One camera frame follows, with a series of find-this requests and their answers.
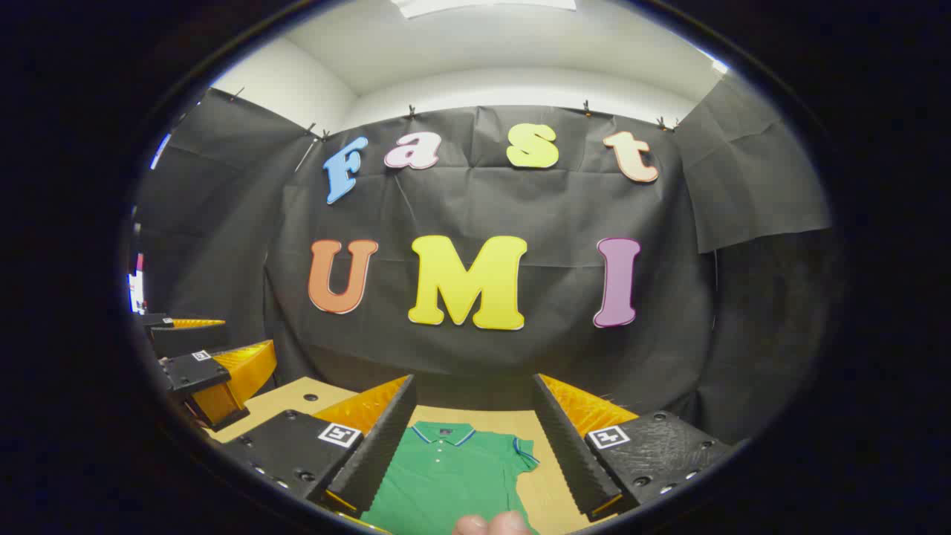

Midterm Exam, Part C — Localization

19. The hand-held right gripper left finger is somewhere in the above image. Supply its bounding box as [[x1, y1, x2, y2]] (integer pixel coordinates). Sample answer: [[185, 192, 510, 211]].
[[219, 374, 418, 519]]

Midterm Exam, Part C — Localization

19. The computer monitor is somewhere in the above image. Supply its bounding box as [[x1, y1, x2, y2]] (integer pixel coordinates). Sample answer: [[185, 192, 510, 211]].
[[128, 253, 146, 314]]

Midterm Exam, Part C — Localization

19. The black backdrop cloth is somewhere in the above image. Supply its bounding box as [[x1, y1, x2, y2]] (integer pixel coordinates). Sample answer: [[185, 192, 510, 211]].
[[130, 71, 833, 447]]

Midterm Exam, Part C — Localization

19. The green T-shirt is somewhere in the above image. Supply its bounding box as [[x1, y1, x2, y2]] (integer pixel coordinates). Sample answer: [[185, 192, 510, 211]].
[[362, 421, 542, 535]]

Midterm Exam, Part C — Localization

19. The white ceiling light panel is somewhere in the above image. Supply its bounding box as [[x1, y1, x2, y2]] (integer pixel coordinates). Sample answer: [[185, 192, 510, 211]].
[[392, 0, 577, 19]]

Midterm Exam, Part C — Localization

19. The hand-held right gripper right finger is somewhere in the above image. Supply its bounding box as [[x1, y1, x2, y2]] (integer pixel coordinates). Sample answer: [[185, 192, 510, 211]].
[[531, 373, 736, 522]]

